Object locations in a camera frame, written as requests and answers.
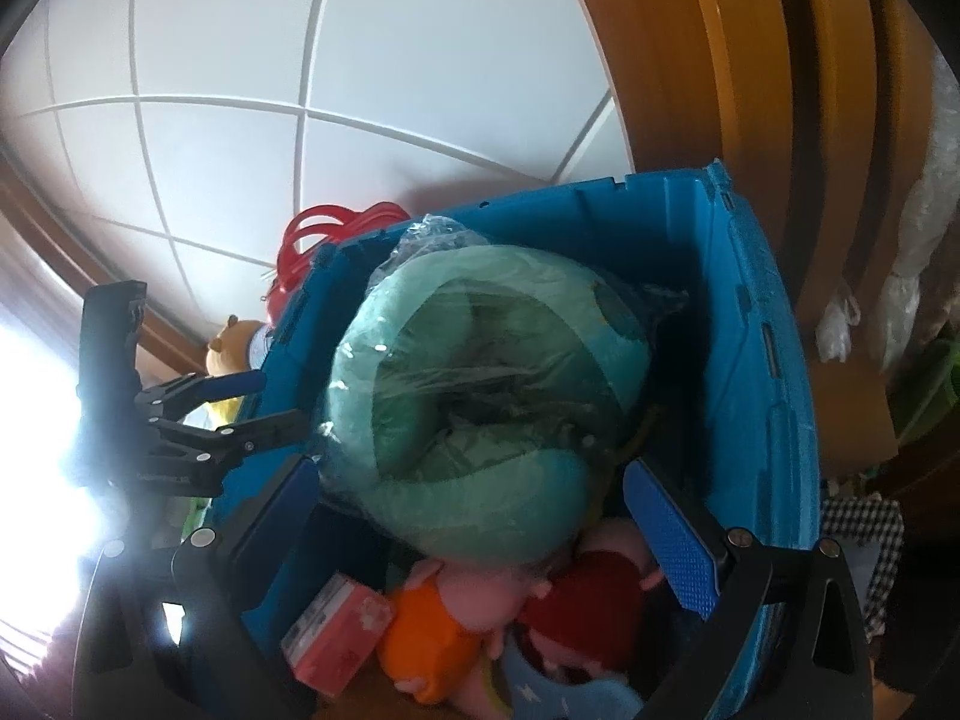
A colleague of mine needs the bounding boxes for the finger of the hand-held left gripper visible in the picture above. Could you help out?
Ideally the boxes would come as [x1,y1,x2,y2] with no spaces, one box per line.
[161,409,310,466]
[139,369,267,421]

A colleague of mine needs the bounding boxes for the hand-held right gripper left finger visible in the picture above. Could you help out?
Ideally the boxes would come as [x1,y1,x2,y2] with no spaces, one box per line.
[71,454,323,720]

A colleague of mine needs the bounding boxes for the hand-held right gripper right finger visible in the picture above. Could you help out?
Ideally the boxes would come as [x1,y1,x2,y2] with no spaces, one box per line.
[622,457,875,720]

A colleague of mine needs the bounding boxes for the blue plastic container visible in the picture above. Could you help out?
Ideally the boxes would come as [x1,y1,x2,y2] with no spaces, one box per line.
[202,157,822,720]

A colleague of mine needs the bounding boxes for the green plush toy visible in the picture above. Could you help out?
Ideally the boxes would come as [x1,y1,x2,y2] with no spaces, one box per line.
[319,214,691,563]

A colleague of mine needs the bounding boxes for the brown bear plush toy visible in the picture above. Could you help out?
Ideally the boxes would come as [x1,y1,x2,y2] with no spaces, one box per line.
[206,315,267,380]

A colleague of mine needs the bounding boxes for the pig plush in red dress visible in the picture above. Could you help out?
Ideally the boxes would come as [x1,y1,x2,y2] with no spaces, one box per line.
[517,517,665,680]

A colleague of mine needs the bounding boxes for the pink packet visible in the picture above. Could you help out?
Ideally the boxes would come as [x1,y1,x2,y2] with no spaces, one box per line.
[281,572,397,697]

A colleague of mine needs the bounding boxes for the light blue plush toy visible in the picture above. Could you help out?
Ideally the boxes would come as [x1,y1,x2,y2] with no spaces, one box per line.
[499,645,646,720]

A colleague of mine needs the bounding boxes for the pig plush in orange dress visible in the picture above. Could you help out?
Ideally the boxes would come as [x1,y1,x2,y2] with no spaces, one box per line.
[375,559,526,706]

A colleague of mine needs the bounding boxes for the checkered cloth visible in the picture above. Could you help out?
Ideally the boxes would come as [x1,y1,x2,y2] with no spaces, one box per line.
[821,491,908,642]

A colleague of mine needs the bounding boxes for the white plastic bag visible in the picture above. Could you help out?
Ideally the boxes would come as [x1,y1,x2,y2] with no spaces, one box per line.
[816,292,863,362]

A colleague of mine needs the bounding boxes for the plastic wrapped roll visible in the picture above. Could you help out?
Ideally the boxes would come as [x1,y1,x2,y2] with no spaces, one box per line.
[877,37,960,331]

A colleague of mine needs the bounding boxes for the wooden door frame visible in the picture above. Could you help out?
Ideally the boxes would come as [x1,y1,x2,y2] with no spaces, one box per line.
[570,0,901,458]
[0,150,218,376]

